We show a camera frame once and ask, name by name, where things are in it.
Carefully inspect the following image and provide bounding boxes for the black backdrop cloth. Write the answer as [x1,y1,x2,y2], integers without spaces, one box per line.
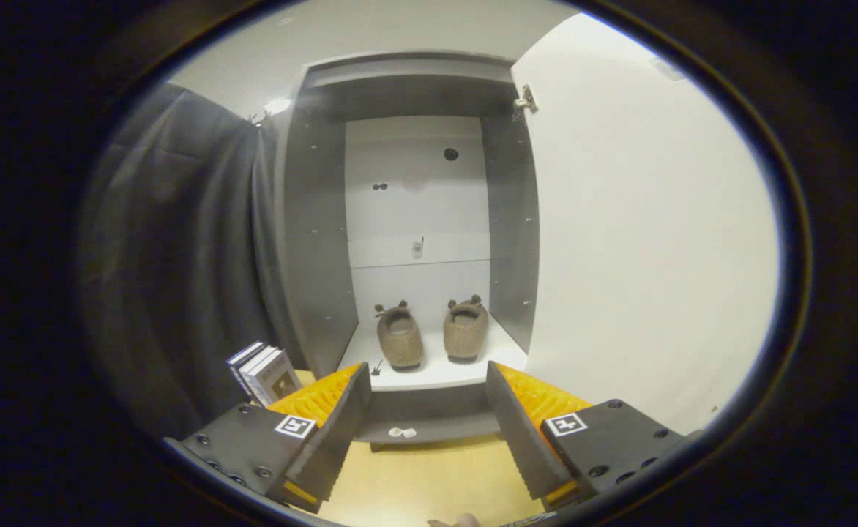
[74,81,305,440]

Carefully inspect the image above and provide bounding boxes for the brown fuzzy shoe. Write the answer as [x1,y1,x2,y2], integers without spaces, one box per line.
[442,294,490,362]
[374,300,425,370]

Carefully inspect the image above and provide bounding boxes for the grey shoe cabinet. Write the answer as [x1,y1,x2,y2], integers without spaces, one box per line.
[274,50,541,449]

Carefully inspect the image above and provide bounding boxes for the grey portrait cover book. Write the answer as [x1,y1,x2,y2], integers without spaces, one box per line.
[247,348,303,408]

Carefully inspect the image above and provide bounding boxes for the silver door hinge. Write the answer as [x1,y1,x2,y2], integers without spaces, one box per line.
[512,84,540,118]

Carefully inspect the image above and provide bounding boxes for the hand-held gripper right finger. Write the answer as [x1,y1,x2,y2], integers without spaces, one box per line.
[485,360,693,513]

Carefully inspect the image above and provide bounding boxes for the dark blue book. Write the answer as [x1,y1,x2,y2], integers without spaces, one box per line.
[225,340,267,396]

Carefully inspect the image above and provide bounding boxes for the blue and white book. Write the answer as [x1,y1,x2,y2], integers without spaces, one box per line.
[237,344,277,403]

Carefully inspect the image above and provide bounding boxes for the white shoe cabinet door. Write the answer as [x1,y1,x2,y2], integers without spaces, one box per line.
[510,11,781,438]

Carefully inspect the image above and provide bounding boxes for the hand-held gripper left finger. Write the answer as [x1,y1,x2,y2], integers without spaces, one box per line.
[162,362,373,515]

